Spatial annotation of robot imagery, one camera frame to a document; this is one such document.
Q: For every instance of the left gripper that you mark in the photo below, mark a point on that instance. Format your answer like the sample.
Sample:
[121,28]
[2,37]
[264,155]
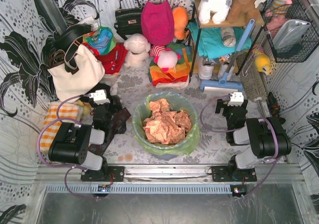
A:
[115,102]

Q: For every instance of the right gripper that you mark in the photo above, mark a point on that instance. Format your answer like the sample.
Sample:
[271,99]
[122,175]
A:
[220,105]

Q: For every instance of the green trash bag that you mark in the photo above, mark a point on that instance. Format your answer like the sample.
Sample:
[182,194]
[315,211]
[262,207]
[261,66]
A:
[177,103]

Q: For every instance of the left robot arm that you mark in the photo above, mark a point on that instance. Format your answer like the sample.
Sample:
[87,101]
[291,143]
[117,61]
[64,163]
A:
[84,145]

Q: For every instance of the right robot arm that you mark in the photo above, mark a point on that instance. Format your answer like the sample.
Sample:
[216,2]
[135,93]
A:
[266,138]

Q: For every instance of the cream canvas tote bag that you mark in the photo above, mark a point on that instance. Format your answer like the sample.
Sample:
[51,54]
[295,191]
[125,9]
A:
[88,74]

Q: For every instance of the blue trash bin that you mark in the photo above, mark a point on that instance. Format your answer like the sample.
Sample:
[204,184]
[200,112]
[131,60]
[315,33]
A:
[163,155]

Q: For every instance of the magenta fuzzy bag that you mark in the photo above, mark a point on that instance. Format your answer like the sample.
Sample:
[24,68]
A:
[157,23]

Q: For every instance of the brown floral cloth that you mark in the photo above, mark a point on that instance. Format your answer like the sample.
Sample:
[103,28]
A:
[117,126]

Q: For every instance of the red cloth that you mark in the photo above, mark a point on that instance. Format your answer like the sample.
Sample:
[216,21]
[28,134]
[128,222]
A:
[113,61]

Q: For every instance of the orange checkered towel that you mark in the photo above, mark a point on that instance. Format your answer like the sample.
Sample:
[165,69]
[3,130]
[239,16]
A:
[67,110]

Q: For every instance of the yellow plush duck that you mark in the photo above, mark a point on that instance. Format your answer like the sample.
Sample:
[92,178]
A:
[261,60]

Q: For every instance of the crumpled orange paper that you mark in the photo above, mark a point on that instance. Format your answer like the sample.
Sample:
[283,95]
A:
[165,126]

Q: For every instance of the rainbow striped cloth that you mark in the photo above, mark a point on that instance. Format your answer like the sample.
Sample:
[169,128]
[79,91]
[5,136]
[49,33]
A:
[181,71]

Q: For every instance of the pink head plush doll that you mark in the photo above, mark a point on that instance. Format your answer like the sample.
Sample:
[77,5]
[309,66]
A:
[164,57]

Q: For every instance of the black leather handbag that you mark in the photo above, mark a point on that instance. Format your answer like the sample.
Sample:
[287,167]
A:
[128,21]

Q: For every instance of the silver foil pouch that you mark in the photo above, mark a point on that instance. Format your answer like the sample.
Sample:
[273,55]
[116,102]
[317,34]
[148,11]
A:
[290,33]

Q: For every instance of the brown teddy bear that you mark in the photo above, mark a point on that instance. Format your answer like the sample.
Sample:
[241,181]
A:
[245,7]

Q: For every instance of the orange plush toy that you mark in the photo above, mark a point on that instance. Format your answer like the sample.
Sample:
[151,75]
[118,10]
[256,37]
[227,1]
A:
[180,22]

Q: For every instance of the white plush dog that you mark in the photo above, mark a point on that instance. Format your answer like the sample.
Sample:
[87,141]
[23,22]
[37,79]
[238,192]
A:
[213,10]

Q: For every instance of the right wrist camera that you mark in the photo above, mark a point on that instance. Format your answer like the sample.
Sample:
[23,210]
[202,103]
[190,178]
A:
[236,99]

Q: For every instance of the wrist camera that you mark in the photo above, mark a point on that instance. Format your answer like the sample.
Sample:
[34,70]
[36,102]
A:
[99,97]
[236,99]

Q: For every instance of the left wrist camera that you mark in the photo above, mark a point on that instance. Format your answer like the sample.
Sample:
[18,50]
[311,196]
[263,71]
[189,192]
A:
[99,97]

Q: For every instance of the blue handled broom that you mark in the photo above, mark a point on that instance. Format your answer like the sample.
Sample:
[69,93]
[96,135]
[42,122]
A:
[222,85]

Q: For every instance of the black wire basket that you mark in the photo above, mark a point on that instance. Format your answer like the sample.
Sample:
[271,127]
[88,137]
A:
[300,51]

